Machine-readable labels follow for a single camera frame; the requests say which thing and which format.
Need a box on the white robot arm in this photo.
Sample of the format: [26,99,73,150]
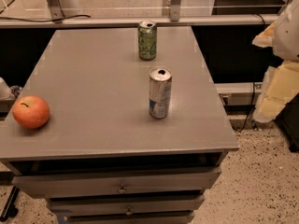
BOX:
[252,0,299,123]

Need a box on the silver blue redbull can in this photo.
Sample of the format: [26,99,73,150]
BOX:
[149,66,172,119]

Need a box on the green soda can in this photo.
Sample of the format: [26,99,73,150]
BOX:
[137,21,157,61]

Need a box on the grey drawer cabinet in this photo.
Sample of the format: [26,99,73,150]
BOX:
[0,26,240,224]

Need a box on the metal railing bar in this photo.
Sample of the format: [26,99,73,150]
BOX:
[0,14,278,29]

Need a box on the middle grey drawer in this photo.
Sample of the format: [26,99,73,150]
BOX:
[48,193,204,217]

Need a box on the grey drawer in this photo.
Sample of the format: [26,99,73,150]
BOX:
[12,167,221,199]
[67,211,195,224]
[48,193,204,217]

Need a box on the red orange apple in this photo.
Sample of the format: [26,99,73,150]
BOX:
[12,95,50,129]

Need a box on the bottom grey drawer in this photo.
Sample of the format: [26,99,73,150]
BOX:
[67,211,195,224]

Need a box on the top grey drawer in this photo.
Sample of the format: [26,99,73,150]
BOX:
[12,167,221,199]

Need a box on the white object at left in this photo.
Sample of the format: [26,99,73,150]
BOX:
[0,77,11,100]

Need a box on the black hanging cable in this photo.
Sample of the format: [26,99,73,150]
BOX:
[230,81,257,133]

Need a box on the black cable on ledge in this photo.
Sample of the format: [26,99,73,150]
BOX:
[0,14,92,23]

